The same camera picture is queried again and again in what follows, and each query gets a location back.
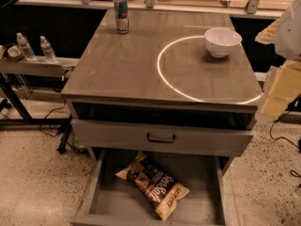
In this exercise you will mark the grey drawer cabinet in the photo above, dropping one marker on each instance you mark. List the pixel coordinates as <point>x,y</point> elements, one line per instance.
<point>161,73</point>

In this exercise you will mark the blue silver drink can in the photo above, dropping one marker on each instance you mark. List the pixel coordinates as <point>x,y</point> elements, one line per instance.
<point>121,15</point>

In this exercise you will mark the left clear water bottle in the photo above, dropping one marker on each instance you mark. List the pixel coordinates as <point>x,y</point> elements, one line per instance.
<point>26,47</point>

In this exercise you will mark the right clear water bottle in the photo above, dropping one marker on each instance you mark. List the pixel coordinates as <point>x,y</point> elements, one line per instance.
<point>47,49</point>

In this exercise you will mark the brown chip bag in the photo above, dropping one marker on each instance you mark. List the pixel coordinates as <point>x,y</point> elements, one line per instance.
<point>161,189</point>

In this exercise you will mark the clear water bottle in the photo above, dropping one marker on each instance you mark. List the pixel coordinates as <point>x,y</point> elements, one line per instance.
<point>47,49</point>
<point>26,47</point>

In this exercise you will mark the white ceramic bowl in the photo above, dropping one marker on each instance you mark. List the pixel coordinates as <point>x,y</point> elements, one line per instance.
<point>221,41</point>

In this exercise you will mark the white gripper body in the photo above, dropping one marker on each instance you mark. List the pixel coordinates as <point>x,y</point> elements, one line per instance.
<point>290,35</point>

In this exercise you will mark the black drawer handle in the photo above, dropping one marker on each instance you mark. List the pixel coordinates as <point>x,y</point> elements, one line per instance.
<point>163,140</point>

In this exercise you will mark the grey side bench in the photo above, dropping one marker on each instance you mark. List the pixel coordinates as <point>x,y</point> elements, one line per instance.
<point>39,67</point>

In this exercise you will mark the closed upper drawer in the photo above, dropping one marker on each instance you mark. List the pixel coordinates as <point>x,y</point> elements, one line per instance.
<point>190,140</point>

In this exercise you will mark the small brown bowl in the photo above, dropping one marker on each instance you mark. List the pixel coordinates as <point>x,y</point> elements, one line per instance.
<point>11,52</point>

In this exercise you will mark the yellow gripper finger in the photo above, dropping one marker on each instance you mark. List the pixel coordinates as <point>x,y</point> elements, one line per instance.
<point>285,88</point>
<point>268,35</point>

